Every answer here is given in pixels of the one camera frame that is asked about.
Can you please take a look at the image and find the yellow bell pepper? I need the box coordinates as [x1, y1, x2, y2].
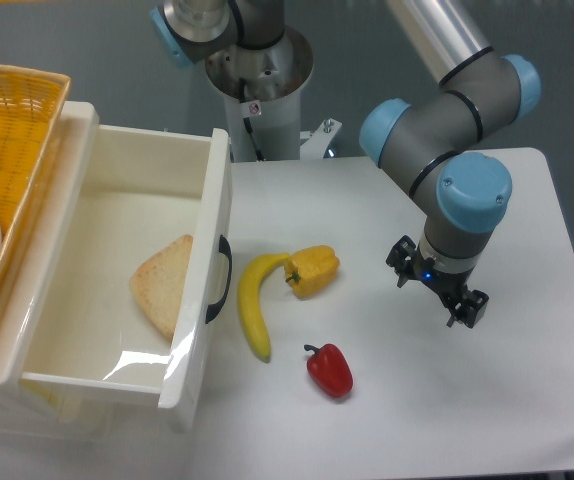
[284, 245, 340, 299]

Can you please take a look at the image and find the bread slice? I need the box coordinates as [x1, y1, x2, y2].
[129, 235, 193, 341]

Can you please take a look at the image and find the yellow banana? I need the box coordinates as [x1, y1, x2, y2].
[237, 253, 289, 362]

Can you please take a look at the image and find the black drawer handle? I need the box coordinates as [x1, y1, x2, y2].
[205, 235, 233, 324]

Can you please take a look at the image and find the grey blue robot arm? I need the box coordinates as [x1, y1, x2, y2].
[150, 1, 541, 327]

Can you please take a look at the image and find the white top drawer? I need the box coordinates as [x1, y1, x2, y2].
[23, 126, 232, 432]

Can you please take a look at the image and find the white drawer cabinet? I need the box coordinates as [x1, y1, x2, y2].
[0, 101, 111, 439]

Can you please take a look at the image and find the red bell pepper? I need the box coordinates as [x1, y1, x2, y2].
[303, 343, 354, 399]

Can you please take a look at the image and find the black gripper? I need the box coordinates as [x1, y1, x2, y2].
[386, 235, 489, 329]

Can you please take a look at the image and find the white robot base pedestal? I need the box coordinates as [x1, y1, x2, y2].
[205, 26, 313, 163]

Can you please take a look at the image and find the metal mounting bracket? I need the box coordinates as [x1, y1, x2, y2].
[300, 118, 343, 161]

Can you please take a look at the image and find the yellow wicker basket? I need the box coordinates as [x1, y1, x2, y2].
[0, 59, 72, 351]

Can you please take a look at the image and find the black cable on pedestal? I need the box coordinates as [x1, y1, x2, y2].
[238, 77, 267, 162]

